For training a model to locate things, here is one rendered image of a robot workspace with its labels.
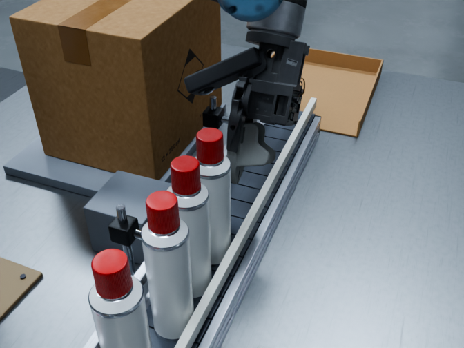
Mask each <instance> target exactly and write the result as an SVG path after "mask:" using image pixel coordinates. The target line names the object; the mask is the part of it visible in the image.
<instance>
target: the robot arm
mask: <svg viewBox="0 0 464 348"><path fill-rule="evenodd" d="M212 1H214V2H217V3H219V4H220V6H221V8H222V9H223V10H224V11H225V12H227V13H229V14H230V15H231V16H232V17H234V18H236V19H238V20H240V21H245V22H247V26H246V27H247V29H248V30H250V31H248V32H247V34H246V42H248V43H250V44H255V45H258V46H259V48H258V49H257V48H256V47H252V48H250V49H247V50H245V51H243V52H240V53H238V54H236V55H234V56H232V57H229V58H227V59H225V60H223V61H220V62H218V63H216V64H213V65H212V66H209V67H207V68H205V69H201V70H198V71H196V72H195V73H193V74H192V75H189V76H187V77H185V78H184V83H185V85H186V89H187V91H188V93H191V94H194V95H208V94H210V93H212V92H213V91H214V90H216V89H218V88H221V87H223V86H225V85H227V84H230V83H232V82H235V81H237V80H239V81H237V82H236V84H235V88H234V91H233V96H232V100H231V112H230V115H229V122H228V128H227V140H226V149H227V157H228V158H229V159H230V161H231V181H232V183H233V184H238V182H239V181H240V178H241V175H242V172H243V170H244V167H245V166H264V165H266V164H270V163H272V162H273V161H274V160H275V158H276V152H275V151H274V150H273V149H272V148H271V147H270V146H269V145H268V144H266V143H265V141H264V136H265V127H264V125H263V124H261V123H260V122H262V123H265V124H272V125H276V124H278V125H282V126H293V125H294V124H295V125H296V124H297V120H298V114H299V110H300V104H301V101H302V95H303V94H304V93H305V80H304V79H303V78H302V77H301V76H302V70H303V66H304V62H305V56H308V54H309V48H310V46H309V45H307V44H306V43H305V42H299V41H295V40H296V39H298V38H299V37H300V35H301V31H302V25H303V21H304V17H305V10H306V6H307V0H212ZM273 52H275V55H274V57H273V58H271V54H272V53H273ZM301 79H303V81H304V89H302V85H300V82H301ZM301 84H302V82H301ZM257 120H260V122H257Z"/></svg>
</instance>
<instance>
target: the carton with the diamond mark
mask: <svg viewBox="0 0 464 348"><path fill-rule="evenodd" d="M9 20H10V24H11V27H12V32H13V35H14V40H15V43H16V46H17V50H18V53H19V58H20V62H21V66H22V69H23V74H24V77H25V81H26V85H27V88H28V93H29V96H30V101H31V104H32V109H33V112H34V114H35V119H36V123H37V128H38V130H39V135H40V138H41V143H42V146H43V151H44V153H45V155H49V156H52V157H57V158H60V159H63V160H68V161H71V162H76V163H78V164H83V165H86V166H91V167H94V168H99V169H102V170H105V171H110V172H113V173H116V171H123V172H127V173H132V174H135V175H140V176H143V177H148V178H151V179H154V180H160V179H161V177H162V176H163V175H164V174H165V172H167V170H168V169H169V168H170V164H171V162H172V161H173V160H174V159H175V158H176V157H179V156H180V154H181V153H182V152H183V151H184V149H185V148H186V147H187V146H188V145H189V144H190V142H191V141H192V140H193V138H194V137H195V136H196V134H197V132H198V131H200V130H201V129H202V128H203V116H202V113H203V112H204V110H205V109H206V108H207V107H208V106H209V97H210V96H211V95H215V96H216V97H217V107H220V106H221V105H222V87H221V88H218V89H216V90H214V91H213V92H212V93H210V94H208V95H194V94H191V93H188V91H187V89H186V85H185V83H184V78H185V77H187V76H189V75H192V74H193V73H195V72H196V71H198V70H201V69H205V68H207V67H209V66H212V65H213V64H216V63H218V62H220V61H221V16H220V4H219V3H217V2H214V1H212V0H41V1H38V2H36V3H34V4H32V5H31V6H28V7H27V8H24V9H23V10H21V11H19V12H17V13H15V14H13V15H11V16H9Z"/></svg>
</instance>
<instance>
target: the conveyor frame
mask: <svg viewBox="0 0 464 348"><path fill-rule="evenodd" d="M320 123H321V116H318V115H315V117H314V119H313V121H312V123H311V125H310V127H309V130H308V131H307V134H306V135H305V137H304V139H303V141H302V143H301V145H300V147H299V149H298V151H297V153H296V155H295V157H294V159H293V161H292V163H291V165H290V167H289V169H288V171H287V173H286V175H285V177H284V179H283V181H282V183H281V185H280V187H279V189H278V191H277V193H276V194H275V196H274V198H273V200H272V202H271V204H270V206H269V208H268V210H267V212H266V214H265V216H264V218H263V220H262V222H261V224H260V226H259V228H258V230H257V232H256V234H255V236H254V238H253V240H252V242H251V244H250V246H249V248H248V249H247V251H246V253H245V255H244V257H243V259H242V261H241V263H240V265H239V267H238V270H237V271H236V273H235V275H234V277H233V279H232V281H231V283H230V285H229V288H228V289H227V291H226V293H225V295H224V297H223V299H222V301H221V303H220V305H219V307H218V308H217V311H216V312H215V315H214V317H213V319H212V321H211V323H210V325H209V327H208V329H207V330H206V333H205V334H204V337H203V339H202V341H201V343H200V345H199V347H198V348H220V347H221V345H222V343H223V341H224V338H225V336H226V334H227V332H228V330H229V327H230V326H231V323H232V322H233V319H234V317H235V315H236V313H237V311H238V309H239V306H240V304H241V302H242V300H243V298H244V295H245V293H246V292H247V289H248V288H249V285H250V283H251V281H252V279H253V277H254V275H255V272H256V270H257V268H258V266H259V264H260V261H261V259H262V257H263V255H264V253H265V251H266V249H267V247H268V245H269V243H270V240H271V238H272V236H273V234H274V232H275V229H276V227H277V225H278V223H279V221H280V218H281V217H282V214H283V213H284V210H285V208H286V206H287V204H288V202H289V200H290V198H291V195H292V193H293V191H294V189H295V187H296V184H297V183H298V180H299V179H300V176H301V174H302V172H303V170H304V168H305V166H306V163H307V161H308V159H309V157H310V155H311V152H312V150H313V148H314V146H315V145H316V142H317V140H318V138H319V134H320ZM144 298H145V303H146V309H148V307H149V305H150V304H151V301H150V296H149V291H148V293H147V294H146V296H145V297H144Z"/></svg>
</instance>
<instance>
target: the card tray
mask: <svg viewBox="0 0 464 348"><path fill-rule="evenodd" d="M382 67H383V59H374V58H370V57H361V56H357V55H348V54H343V53H339V52H330V51H326V50H317V49H313V48H310V49H309V54H308V56H305V60H304V66H303V70H302V76H301V77H302V78H303V79H304V80H305V90H304V94H303V95H302V101H301V104H300V111H303V112H304V110H305V108H306V106H307V104H308V103H309V100H310V99H311V98H312V97H313V98H316V99H317V102H316V108H315V110H314V111H313V113H314V114H315V115H318V116H321V123H320V131H327V132H330V133H337V134H341V135H347V136H351V137H358V136H359V134H360V130H361V128H362V126H363V122H364V120H365V117H366V114H367V111H368V109H369V105H370V103H371V100H372V97H373V96H374V92H375V89H376V87H377V84H378V81H379V79H380V75H381V71H382Z"/></svg>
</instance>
